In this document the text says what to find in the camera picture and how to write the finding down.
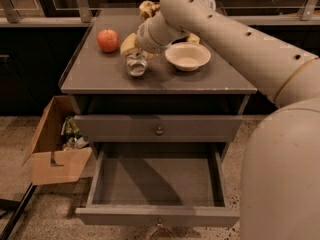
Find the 7up soda can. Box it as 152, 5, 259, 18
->
126, 53, 148, 77

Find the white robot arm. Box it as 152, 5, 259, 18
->
137, 0, 320, 240

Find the grey drawer cabinet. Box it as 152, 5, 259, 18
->
58, 7, 258, 229

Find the round metal drawer knob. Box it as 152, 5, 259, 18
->
155, 127, 164, 136

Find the closed grey top drawer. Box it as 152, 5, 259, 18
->
75, 115, 242, 143

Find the open grey middle drawer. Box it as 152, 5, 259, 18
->
76, 143, 239, 227

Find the red apple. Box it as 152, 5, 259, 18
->
97, 29, 119, 53

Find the white paper bowl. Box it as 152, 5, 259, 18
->
165, 42, 211, 72

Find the brown chip bag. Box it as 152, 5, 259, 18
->
139, 0, 200, 44

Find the green snack bag in box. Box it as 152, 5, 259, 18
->
61, 115, 80, 138

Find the clear plastic bag in box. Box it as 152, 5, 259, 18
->
62, 137, 89, 151

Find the brown cardboard box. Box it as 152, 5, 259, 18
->
23, 96, 96, 185

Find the black floor bar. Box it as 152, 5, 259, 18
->
0, 184, 36, 240

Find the metal lower drawer handle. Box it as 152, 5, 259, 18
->
150, 219, 175, 240

